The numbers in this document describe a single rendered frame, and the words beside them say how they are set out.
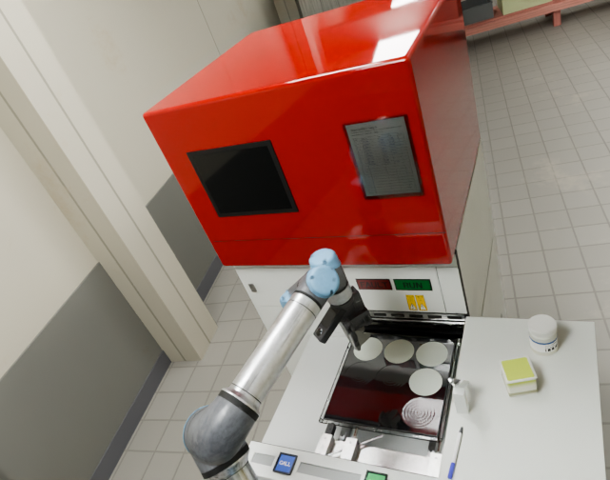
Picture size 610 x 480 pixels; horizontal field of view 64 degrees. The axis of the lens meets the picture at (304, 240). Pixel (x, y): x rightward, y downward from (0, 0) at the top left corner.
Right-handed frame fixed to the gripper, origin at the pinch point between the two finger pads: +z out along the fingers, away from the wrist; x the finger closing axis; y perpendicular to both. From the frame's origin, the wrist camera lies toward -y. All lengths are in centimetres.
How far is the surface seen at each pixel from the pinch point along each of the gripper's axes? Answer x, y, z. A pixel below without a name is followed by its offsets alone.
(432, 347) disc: -0.7, 23.0, 17.6
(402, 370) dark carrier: -1.9, 10.3, 17.2
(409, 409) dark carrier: -15.0, 4.1, 17.2
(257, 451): -4.1, -39.7, 9.4
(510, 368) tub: -30.5, 29.3, 5.0
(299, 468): -15.8, -31.1, 10.3
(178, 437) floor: 114, -94, 102
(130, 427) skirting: 137, -118, 96
